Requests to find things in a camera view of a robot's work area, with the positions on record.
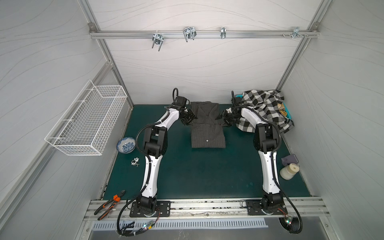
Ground dark grey pinstripe shirt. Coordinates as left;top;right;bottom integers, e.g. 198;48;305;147
191;102;226;149

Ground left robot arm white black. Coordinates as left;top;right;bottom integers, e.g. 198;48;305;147
136;96;195;215

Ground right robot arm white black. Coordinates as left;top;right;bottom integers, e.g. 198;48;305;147
217;105;303;234

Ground black white checked shirt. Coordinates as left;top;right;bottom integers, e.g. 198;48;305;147
237;90;294;134

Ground yellow patterned cloth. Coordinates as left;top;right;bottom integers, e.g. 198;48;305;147
278;103;290;118

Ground teal plastic basket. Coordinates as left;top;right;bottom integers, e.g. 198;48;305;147
235;94;292;120

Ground blue white ceramic bowl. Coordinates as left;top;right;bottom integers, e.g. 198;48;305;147
117;137;136;154

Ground small metal clamp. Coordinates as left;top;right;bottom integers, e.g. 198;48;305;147
131;158;140;166

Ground metal double hook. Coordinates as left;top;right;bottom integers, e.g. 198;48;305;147
183;27;197;42

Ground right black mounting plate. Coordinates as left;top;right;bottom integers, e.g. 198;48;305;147
246;198;288;216

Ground black mounting plate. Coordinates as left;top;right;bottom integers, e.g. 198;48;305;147
246;198;288;216
130;201;171;218

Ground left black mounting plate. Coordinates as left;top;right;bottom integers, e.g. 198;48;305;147
130;201;171;218

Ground orange black pliers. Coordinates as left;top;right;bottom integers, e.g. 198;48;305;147
94;190;126;221

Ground metal bracket with bolts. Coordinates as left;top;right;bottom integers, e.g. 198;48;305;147
282;27;309;39

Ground white wire basket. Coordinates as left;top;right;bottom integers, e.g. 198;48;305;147
45;80;127;156

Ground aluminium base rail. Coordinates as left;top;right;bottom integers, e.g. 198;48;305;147
83;197;331;221

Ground horizontal aluminium rail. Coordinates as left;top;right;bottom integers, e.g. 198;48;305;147
90;29;321;40

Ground white slotted cable duct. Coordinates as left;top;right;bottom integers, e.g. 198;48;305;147
92;218;269;231

